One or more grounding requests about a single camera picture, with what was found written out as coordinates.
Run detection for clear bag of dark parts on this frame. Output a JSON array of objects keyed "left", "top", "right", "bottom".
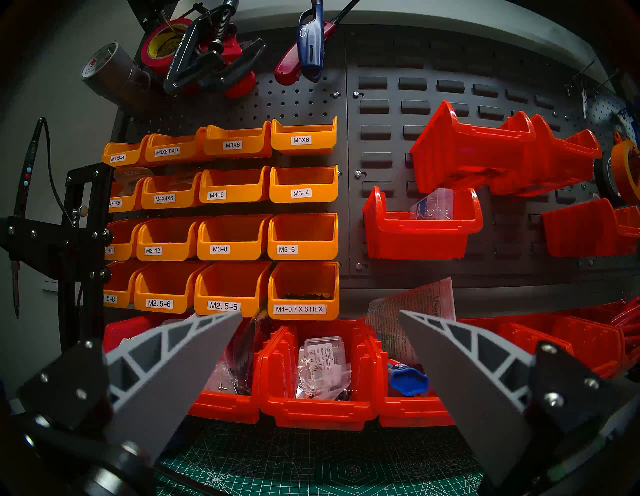
[{"left": 217, "top": 310, "right": 271, "bottom": 396}]

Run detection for orange tape roll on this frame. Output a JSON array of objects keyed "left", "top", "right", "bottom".
[{"left": 611, "top": 140, "right": 640, "bottom": 205}]

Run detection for yellow plastic parts bin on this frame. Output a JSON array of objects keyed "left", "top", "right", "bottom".
[
  {"left": 194, "top": 261, "right": 273, "bottom": 318},
  {"left": 145, "top": 128, "right": 208, "bottom": 164},
  {"left": 199, "top": 167, "right": 272, "bottom": 205},
  {"left": 270, "top": 166, "right": 340, "bottom": 204},
  {"left": 271, "top": 117, "right": 338, "bottom": 156},
  {"left": 102, "top": 136, "right": 151, "bottom": 167},
  {"left": 102, "top": 261, "right": 151, "bottom": 308},
  {"left": 204, "top": 121, "right": 273, "bottom": 159},
  {"left": 196, "top": 215, "right": 273, "bottom": 262},
  {"left": 267, "top": 261, "right": 341, "bottom": 322},
  {"left": 141, "top": 172, "right": 203, "bottom": 211},
  {"left": 134, "top": 262, "right": 208, "bottom": 315},
  {"left": 267, "top": 213, "right": 339, "bottom": 262},
  {"left": 109, "top": 178, "right": 148, "bottom": 214},
  {"left": 136, "top": 218, "right": 206, "bottom": 262},
  {"left": 105, "top": 220, "right": 148, "bottom": 262}
]

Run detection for red plastic storage bin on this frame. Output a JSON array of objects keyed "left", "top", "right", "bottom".
[
  {"left": 103, "top": 315, "right": 176, "bottom": 351},
  {"left": 565, "top": 300, "right": 640, "bottom": 341},
  {"left": 187, "top": 312, "right": 268, "bottom": 426},
  {"left": 257, "top": 320, "right": 379, "bottom": 432},
  {"left": 410, "top": 101, "right": 537, "bottom": 196},
  {"left": 362, "top": 187, "right": 484, "bottom": 261},
  {"left": 462, "top": 315, "right": 626, "bottom": 378},
  {"left": 490, "top": 114, "right": 603, "bottom": 197},
  {"left": 541, "top": 199, "right": 640, "bottom": 258},
  {"left": 372, "top": 325, "right": 458, "bottom": 429}
]

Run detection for green cutting mat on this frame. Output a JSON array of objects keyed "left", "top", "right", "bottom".
[{"left": 150, "top": 420, "right": 486, "bottom": 496}]

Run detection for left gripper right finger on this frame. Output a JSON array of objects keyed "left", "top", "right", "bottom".
[{"left": 398, "top": 310, "right": 621, "bottom": 488}]

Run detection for clear plastic parts bag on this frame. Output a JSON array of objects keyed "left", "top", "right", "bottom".
[{"left": 410, "top": 188, "right": 455, "bottom": 222}]

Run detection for black tripod rods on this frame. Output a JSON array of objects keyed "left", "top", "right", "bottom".
[{"left": 155, "top": 462, "right": 226, "bottom": 496}]

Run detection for black bar clamp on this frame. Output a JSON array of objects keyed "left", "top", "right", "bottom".
[{"left": 164, "top": 0, "right": 266, "bottom": 96}]

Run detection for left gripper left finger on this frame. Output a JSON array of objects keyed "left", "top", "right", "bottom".
[{"left": 17, "top": 311, "right": 243, "bottom": 463}]

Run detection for clear plastic hardware bag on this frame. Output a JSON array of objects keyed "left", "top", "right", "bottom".
[{"left": 295, "top": 336, "right": 352, "bottom": 402}]

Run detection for black metal fixture stand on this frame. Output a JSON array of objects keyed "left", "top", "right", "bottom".
[{"left": 0, "top": 163, "right": 116, "bottom": 351}]

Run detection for grey duct tape roll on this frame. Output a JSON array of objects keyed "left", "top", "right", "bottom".
[{"left": 81, "top": 43, "right": 151, "bottom": 108}]

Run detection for grey overhead workbench shelf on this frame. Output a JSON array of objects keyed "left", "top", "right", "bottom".
[{"left": 230, "top": 0, "right": 616, "bottom": 86}]

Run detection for grey pegboard back panel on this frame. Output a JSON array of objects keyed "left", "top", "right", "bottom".
[{"left": 112, "top": 25, "right": 640, "bottom": 301}]

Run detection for small blue plastic part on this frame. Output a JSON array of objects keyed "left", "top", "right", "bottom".
[{"left": 387, "top": 362, "right": 431, "bottom": 398}]

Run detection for red yellow tape roll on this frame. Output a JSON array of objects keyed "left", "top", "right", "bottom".
[{"left": 141, "top": 18, "right": 196, "bottom": 76}]

